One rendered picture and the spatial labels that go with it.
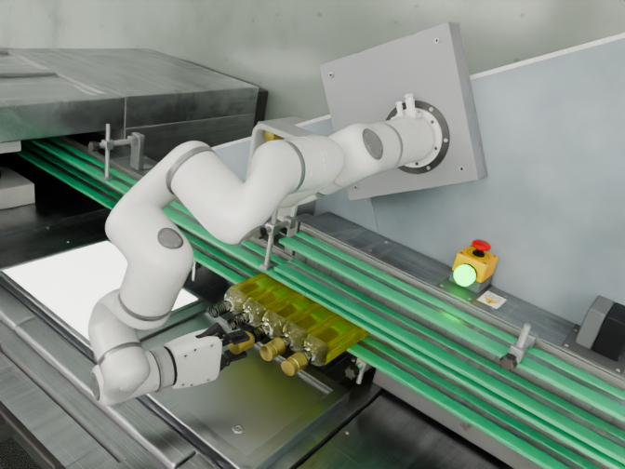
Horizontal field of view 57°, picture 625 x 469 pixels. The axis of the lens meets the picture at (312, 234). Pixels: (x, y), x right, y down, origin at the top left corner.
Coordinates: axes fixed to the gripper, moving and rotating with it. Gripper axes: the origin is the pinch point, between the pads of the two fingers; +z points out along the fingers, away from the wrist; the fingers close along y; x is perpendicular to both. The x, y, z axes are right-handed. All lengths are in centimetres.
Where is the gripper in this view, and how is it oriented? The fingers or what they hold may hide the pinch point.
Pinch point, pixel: (236, 345)
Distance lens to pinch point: 121.4
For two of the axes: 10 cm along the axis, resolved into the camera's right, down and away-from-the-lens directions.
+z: 7.8, -1.4, 6.1
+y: 1.6, -9.0, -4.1
